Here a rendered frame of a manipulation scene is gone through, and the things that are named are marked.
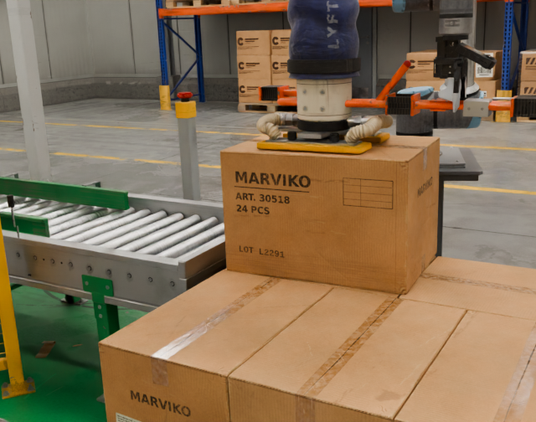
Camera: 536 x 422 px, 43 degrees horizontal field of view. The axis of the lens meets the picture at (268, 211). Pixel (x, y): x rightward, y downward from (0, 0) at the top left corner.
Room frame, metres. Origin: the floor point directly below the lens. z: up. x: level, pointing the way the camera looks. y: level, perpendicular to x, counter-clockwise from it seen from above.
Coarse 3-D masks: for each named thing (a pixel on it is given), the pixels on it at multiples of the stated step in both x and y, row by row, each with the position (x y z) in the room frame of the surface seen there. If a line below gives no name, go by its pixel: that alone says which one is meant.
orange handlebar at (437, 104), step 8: (280, 104) 2.18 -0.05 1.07; (288, 104) 2.17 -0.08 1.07; (296, 104) 2.15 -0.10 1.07; (352, 104) 2.07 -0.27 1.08; (360, 104) 2.06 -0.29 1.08; (368, 104) 2.05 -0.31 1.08; (376, 104) 2.03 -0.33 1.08; (384, 104) 2.02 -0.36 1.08; (416, 104) 1.98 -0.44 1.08; (424, 104) 1.97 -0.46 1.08; (432, 104) 1.96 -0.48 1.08; (440, 104) 1.95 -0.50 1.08; (448, 104) 1.94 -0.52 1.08; (496, 104) 1.88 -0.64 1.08; (504, 104) 1.87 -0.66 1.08
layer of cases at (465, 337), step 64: (192, 320) 1.73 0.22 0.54; (256, 320) 1.71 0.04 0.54; (320, 320) 1.70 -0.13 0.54; (384, 320) 1.68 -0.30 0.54; (448, 320) 1.67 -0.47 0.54; (512, 320) 1.65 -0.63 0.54; (128, 384) 1.57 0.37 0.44; (192, 384) 1.47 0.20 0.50; (256, 384) 1.38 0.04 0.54; (320, 384) 1.36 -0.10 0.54; (384, 384) 1.35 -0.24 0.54; (448, 384) 1.34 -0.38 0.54; (512, 384) 1.33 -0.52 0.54
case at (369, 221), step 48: (240, 144) 2.21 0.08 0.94; (384, 144) 2.10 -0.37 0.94; (432, 144) 2.10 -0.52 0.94; (240, 192) 2.08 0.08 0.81; (288, 192) 2.01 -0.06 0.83; (336, 192) 1.94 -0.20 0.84; (384, 192) 1.87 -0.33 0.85; (432, 192) 2.12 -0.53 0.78; (240, 240) 2.09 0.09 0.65; (288, 240) 2.01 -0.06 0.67; (336, 240) 1.94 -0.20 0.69; (384, 240) 1.87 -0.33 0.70; (432, 240) 2.14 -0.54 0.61; (384, 288) 1.87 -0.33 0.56
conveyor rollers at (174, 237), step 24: (48, 216) 2.89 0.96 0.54; (72, 216) 2.88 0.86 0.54; (96, 216) 2.88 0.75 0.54; (120, 216) 2.88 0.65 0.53; (144, 216) 2.88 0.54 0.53; (168, 216) 2.79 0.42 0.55; (192, 216) 2.77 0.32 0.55; (72, 240) 2.52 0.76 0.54; (96, 240) 2.51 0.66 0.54; (120, 240) 2.49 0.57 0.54; (144, 240) 2.47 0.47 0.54; (168, 240) 2.46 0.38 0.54; (192, 240) 2.44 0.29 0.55; (216, 240) 2.43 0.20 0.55
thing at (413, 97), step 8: (392, 96) 2.00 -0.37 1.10; (400, 96) 2.07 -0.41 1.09; (408, 96) 2.06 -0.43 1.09; (416, 96) 2.00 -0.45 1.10; (392, 104) 2.00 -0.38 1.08; (400, 104) 1.99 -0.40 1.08; (408, 104) 1.98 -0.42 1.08; (392, 112) 1.99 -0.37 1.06; (400, 112) 1.98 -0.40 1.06; (408, 112) 1.97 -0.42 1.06; (416, 112) 2.01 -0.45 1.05
